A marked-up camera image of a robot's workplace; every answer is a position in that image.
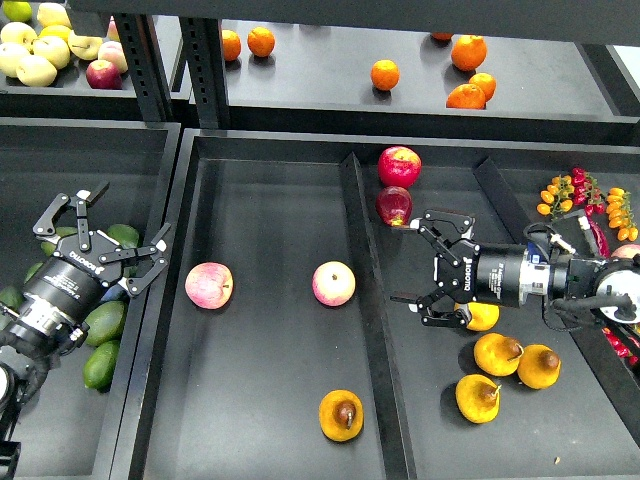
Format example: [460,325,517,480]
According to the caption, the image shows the dark red apple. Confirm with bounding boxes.
[376,186,413,227]

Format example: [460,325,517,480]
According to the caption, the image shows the yellow apple front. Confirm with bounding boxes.
[16,55,57,87]

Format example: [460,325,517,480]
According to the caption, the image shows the pink apple left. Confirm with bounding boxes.
[185,262,234,310]

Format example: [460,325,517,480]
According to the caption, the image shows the orange at shelf front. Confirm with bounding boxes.
[446,83,486,110]

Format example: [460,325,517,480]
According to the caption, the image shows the orange cherry tomato bunch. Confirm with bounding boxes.
[536,175,574,219]

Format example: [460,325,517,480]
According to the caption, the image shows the yellow apple left edge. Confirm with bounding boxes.
[0,42,31,78]

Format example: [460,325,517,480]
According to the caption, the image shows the orange on shelf centre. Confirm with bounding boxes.
[370,59,400,91]

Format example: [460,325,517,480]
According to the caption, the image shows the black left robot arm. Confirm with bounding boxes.
[1,183,171,479]

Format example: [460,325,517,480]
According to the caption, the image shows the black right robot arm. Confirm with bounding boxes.
[390,210,639,331]

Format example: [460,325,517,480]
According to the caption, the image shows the bright red apple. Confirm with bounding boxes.
[378,146,422,189]

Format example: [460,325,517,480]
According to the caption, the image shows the round yellow pear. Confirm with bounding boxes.
[454,302,500,332]

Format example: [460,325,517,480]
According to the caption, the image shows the orange tomato bunch right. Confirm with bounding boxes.
[606,187,639,242]

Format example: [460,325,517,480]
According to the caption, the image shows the red chili pepper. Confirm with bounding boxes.
[587,216,610,258]

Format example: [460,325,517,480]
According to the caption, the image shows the red cherry tomato bunch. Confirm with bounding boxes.
[571,167,606,216]

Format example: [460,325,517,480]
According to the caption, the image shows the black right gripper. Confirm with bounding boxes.
[390,209,527,329]

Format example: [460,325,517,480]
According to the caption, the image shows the yellow apple middle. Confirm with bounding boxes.
[32,36,71,70]

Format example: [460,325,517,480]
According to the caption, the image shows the red apple on shelf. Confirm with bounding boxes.
[86,59,122,90]

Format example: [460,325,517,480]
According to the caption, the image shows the dark green avocado far left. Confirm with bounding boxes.
[23,262,44,284]

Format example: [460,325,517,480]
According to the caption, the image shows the mixed cherry tomatoes lower right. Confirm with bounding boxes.
[602,327,639,368]

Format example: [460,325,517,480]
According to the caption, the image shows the dark green avocado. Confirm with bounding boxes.
[23,262,44,284]
[106,223,140,249]

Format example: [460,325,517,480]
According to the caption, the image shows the yellow apple with stem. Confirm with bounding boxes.
[67,30,103,61]

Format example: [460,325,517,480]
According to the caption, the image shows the dark green avocado top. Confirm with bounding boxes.
[106,223,140,249]

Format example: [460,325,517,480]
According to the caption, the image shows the pink apple centre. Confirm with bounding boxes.
[312,261,356,307]

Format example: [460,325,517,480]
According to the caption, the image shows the small orange right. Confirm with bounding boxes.
[469,72,497,102]

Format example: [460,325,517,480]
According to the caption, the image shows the black upper left shelf tray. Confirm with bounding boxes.
[0,14,184,122]

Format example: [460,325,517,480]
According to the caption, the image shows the black shelf post left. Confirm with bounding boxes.
[113,13,174,122]

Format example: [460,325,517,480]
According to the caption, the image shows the pale pink apple on shelf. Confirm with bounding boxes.
[98,41,128,74]

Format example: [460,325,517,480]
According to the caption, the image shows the light green avocado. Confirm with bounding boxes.
[85,300,128,347]

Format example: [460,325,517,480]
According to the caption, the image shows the yellow pear bottom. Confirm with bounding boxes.
[455,374,501,424]

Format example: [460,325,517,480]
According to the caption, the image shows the black centre tray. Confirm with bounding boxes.
[113,129,639,479]

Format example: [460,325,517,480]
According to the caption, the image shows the yellow pear with brown base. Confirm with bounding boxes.
[318,389,364,443]

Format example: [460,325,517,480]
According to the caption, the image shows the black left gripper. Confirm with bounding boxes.
[22,180,174,331]

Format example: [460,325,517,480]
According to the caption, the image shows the pink apple right edge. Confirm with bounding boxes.
[611,244,640,259]

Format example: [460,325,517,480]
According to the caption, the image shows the yellow pear right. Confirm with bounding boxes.
[516,344,562,390]

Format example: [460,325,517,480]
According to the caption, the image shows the green avocado bottom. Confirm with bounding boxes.
[83,340,120,390]

